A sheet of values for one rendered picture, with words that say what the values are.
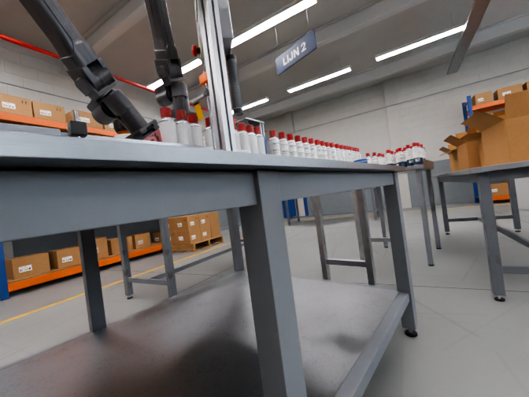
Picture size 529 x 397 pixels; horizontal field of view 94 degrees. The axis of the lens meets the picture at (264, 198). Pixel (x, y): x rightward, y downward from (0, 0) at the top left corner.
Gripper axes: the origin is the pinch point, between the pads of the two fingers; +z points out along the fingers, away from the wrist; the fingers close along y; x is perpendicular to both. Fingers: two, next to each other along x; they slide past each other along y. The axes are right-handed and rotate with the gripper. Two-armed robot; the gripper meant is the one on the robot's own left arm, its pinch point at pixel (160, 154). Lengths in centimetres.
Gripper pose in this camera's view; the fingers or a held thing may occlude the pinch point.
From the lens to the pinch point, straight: 83.6
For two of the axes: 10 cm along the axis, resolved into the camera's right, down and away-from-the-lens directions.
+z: 4.7, 7.4, 4.8
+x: -4.3, 6.7, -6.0
